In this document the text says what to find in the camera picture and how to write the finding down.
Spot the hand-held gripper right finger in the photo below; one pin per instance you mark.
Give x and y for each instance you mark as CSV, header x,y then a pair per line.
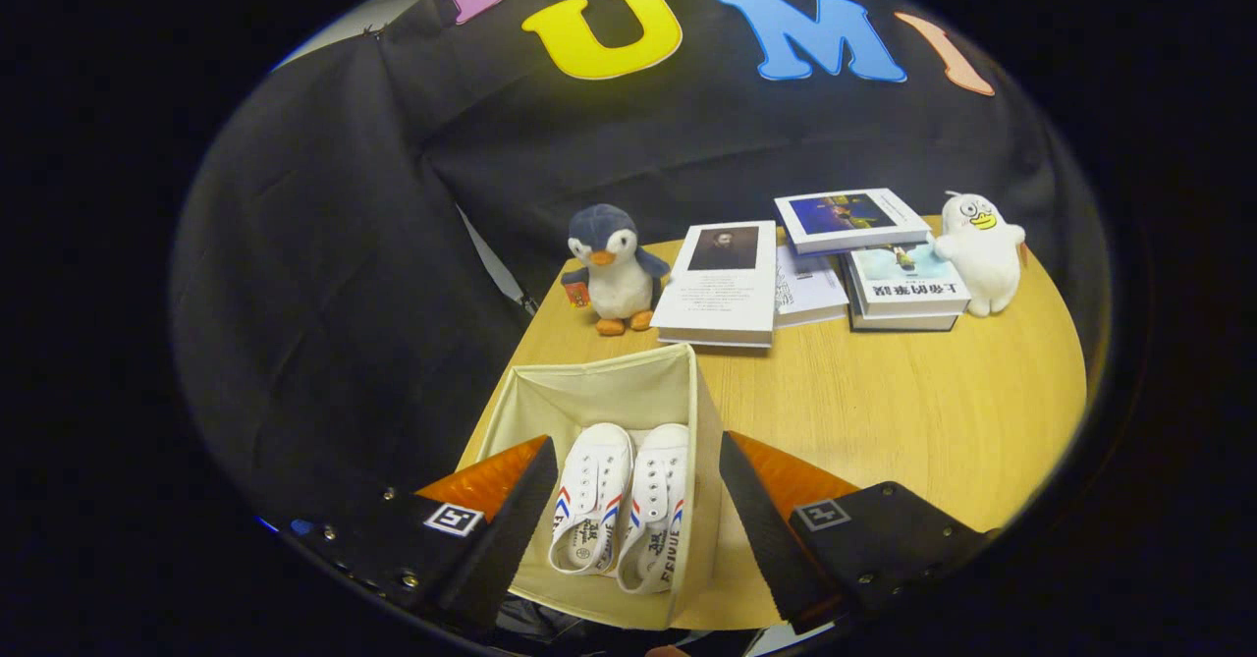
x,y
771,539

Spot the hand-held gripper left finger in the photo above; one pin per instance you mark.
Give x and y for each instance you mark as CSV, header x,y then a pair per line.
x,y
501,539

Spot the white shoe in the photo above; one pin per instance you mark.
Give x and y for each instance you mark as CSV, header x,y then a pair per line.
x,y
656,500
594,480

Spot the beige fabric storage box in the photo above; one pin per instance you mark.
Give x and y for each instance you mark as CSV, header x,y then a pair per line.
x,y
609,392

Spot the white portrait cover book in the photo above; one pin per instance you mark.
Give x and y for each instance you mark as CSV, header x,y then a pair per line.
x,y
717,294

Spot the thick grey-edged book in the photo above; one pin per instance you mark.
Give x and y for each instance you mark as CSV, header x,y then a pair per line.
x,y
903,323

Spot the thin white text book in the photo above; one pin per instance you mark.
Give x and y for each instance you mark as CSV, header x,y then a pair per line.
x,y
810,289

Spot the penguin plush toy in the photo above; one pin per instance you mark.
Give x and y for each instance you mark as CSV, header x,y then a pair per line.
x,y
617,274

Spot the teal cover book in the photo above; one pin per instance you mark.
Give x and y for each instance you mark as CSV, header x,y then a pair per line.
x,y
908,279

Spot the blue cover book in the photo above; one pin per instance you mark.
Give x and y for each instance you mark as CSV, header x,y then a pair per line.
x,y
849,217

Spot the white duck plush toy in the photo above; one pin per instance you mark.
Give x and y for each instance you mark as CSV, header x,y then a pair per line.
x,y
982,254

